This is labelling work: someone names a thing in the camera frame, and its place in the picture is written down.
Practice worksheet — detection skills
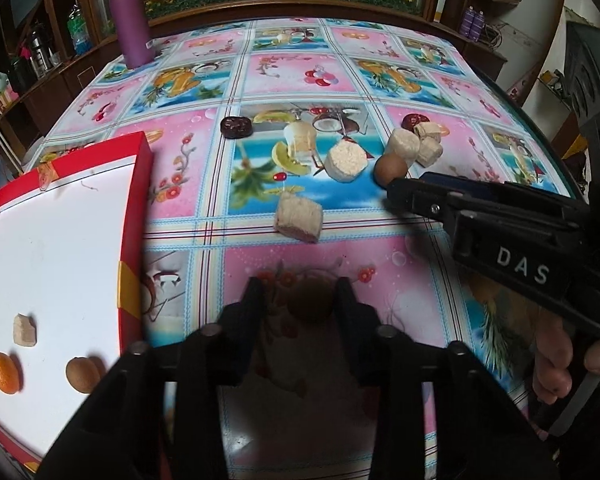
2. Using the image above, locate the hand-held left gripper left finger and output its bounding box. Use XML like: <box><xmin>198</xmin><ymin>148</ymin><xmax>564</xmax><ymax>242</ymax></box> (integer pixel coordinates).
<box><xmin>35</xmin><ymin>276</ymin><xmax>268</xmax><ymax>480</ymax></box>

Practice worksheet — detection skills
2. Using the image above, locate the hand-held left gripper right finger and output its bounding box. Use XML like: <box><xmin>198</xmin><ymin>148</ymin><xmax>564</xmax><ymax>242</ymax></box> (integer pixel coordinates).
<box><xmin>336</xmin><ymin>277</ymin><xmax>561</xmax><ymax>480</ymax></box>

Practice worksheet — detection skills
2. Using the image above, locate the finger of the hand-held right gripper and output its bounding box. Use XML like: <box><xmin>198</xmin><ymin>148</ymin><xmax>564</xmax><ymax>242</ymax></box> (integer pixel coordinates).
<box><xmin>420</xmin><ymin>171</ymin><xmax>511</xmax><ymax>200</ymax></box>
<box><xmin>386</xmin><ymin>178</ymin><xmax>462</xmax><ymax>223</ymax></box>

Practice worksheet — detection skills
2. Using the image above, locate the brown longan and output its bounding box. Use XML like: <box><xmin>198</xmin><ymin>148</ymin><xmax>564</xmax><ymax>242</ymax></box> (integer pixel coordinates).
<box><xmin>374</xmin><ymin>154</ymin><xmax>409</xmax><ymax>187</ymax></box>
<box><xmin>286</xmin><ymin>275</ymin><xmax>340</xmax><ymax>323</ymax></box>
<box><xmin>65</xmin><ymin>356</ymin><xmax>106</xmax><ymax>393</ymax></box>

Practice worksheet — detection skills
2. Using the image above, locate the round beige freeze-dried piece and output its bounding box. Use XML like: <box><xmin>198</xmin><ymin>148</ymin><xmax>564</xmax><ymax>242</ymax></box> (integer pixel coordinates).
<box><xmin>326</xmin><ymin>140</ymin><xmax>368</xmax><ymax>183</ymax></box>

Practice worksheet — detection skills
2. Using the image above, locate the red box with white inside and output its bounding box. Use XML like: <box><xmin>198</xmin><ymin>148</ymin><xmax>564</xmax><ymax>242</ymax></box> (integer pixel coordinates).
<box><xmin>0</xmin><ymin>131</ymin><xmax>155</xmax><ymax>476</ymax></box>

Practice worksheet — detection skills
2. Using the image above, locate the person's right hand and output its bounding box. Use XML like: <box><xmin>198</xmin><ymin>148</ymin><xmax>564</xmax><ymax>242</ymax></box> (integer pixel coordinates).
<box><xmin>532</xmin><ymin>310</ymin><xmax>600</xmax><ymax>402</ymax></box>

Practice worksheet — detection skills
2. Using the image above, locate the fruit print pink tablecloth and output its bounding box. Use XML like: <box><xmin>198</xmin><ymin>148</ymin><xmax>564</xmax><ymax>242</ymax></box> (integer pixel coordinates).
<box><xmin>22</xmin><ymin>17</ymin><xmax>588</xmax><ymax>480</ymax></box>

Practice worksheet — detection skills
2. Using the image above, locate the small beige freeze-dried cube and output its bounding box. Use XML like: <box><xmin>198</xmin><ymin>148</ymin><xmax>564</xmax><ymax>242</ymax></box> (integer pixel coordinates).
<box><xmin>12</xmin><ymin>312</ymin><xmax>37</xmax><ymax>347</ymax></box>

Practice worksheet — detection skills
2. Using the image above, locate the small orange tangerine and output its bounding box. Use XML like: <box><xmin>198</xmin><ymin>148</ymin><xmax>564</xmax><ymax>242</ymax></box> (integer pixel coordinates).
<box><xmin>0</xmin><ymin>352</ymin><xmax>22</xmax><ymax>394</ymax></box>

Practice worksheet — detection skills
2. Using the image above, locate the purple water bottle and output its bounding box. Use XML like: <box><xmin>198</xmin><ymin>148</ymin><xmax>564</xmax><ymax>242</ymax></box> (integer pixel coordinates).
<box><xmin>102</xmin><ymin>0</ymin><xmax>156</xmax><ymax>68</ymax></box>

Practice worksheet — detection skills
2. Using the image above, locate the green plastic bottle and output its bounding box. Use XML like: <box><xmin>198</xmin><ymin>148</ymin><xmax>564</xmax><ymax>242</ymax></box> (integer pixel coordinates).
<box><xmin>66</xmin><ymin>5</ymin><xmax>92</xmax><ymax>56</ymax></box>

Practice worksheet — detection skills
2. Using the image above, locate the steel thermos flask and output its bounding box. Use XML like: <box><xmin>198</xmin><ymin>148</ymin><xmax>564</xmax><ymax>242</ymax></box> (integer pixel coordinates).
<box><xmin>27</xmin><ymin>27</ymin><xmax>53</xmax><ymax>78</ymax></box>

